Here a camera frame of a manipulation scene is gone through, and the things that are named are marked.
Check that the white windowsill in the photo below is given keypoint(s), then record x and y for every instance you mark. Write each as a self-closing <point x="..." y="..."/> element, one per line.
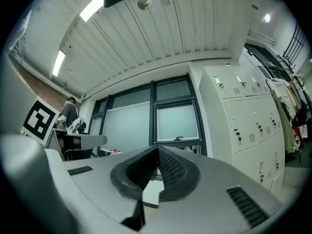
<point x="109" y="152"/>

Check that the white locker cabinet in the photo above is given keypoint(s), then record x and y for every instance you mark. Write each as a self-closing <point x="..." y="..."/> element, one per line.
<point x="243" y="118"/>

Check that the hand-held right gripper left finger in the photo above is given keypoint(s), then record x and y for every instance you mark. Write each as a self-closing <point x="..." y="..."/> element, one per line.
<point x="97" y="179"/>

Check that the person's left hand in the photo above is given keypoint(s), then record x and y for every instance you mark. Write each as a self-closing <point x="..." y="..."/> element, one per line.
<point x="76" y="144"/>

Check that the round smoke detector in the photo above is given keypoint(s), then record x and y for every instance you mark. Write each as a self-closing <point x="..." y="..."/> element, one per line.
<point x="145" y="3"/>

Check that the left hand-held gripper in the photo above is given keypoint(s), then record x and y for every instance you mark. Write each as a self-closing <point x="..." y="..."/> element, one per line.
<point x="39" y="121"/>

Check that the black metal railing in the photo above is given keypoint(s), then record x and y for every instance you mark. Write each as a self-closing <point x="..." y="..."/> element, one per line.
<point x="296" y="45"/>

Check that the round ceiling lamp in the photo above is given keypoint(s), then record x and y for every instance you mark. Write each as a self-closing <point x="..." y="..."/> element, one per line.
<point x="267" y="18"/>

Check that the black coat stand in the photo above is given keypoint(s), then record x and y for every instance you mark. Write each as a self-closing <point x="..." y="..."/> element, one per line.
<point x="286" y="62"/>

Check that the red bag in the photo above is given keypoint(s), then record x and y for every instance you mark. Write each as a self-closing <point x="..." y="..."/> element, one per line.
<point x="296" y="133"/>

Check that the black fisheye camera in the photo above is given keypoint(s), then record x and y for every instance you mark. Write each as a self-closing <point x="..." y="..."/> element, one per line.
<point x="60" y="124"/>

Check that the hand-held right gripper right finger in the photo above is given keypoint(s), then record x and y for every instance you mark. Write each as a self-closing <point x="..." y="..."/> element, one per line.
<point x="207" y="191"/>

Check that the long ceiling light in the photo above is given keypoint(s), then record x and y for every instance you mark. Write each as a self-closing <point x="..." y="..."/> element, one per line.
<point x="59" y="63"/>
<point x="91" y="10"/>

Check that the person's white shirt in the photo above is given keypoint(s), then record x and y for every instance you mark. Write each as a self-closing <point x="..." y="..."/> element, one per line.
<point x="14" y="94"/>

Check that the white wall duct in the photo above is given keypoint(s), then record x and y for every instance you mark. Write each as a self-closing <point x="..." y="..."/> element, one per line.
<point x="262" y="36"/>

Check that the grey ceiling pipe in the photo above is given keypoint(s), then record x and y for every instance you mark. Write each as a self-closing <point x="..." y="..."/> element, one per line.
<point x="46" y="77"/>

